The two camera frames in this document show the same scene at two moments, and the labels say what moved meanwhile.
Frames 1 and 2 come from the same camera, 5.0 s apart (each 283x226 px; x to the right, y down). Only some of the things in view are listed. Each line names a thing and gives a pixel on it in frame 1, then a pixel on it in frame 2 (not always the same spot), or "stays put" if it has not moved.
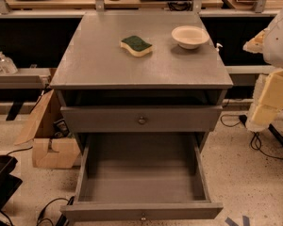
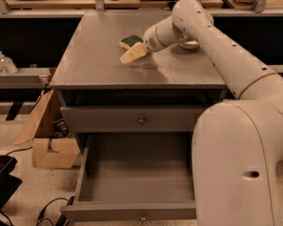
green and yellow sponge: [136, 45] stays put
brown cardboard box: [51, 146] stays put
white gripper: [279, 46] -> [151, 40]
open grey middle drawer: [141, 177] stays put
